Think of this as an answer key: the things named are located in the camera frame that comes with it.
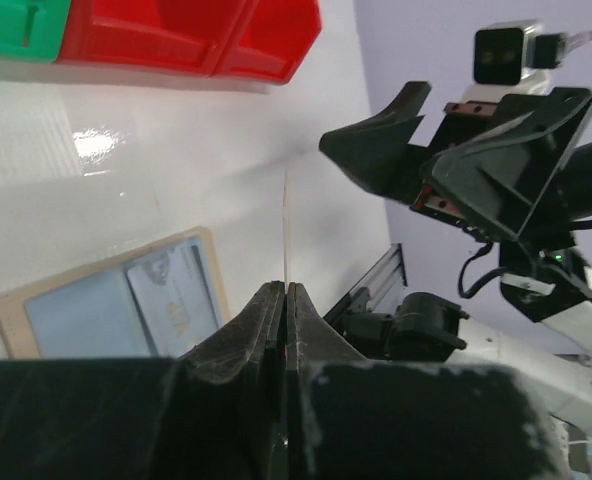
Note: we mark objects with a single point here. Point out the red right plastic bin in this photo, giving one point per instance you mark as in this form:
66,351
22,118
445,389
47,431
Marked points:
270,40

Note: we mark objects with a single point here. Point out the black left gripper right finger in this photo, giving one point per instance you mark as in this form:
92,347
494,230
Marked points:
353,418

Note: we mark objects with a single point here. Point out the green plastic bin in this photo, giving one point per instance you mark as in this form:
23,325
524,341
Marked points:
32,30

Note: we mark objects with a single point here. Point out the beige leather card holder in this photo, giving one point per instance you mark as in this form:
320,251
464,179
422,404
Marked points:
90,311

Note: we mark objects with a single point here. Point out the red plastic bin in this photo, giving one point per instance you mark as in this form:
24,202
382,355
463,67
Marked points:
270,40
173,35

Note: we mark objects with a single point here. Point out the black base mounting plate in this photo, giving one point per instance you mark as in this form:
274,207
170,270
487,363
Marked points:
380,290

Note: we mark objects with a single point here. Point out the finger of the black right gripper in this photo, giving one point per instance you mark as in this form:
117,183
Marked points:
377,154

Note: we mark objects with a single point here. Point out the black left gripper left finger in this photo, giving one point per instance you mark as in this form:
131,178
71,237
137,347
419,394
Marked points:
208,414

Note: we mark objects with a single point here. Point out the gold VIP card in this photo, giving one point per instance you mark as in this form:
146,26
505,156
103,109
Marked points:
286,233

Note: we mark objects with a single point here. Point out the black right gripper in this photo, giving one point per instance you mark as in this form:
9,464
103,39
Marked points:
514,175

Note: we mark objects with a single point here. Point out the red middle plastic bin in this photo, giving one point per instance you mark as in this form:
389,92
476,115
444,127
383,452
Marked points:
173,35

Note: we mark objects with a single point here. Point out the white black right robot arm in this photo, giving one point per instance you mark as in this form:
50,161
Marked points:
428,328

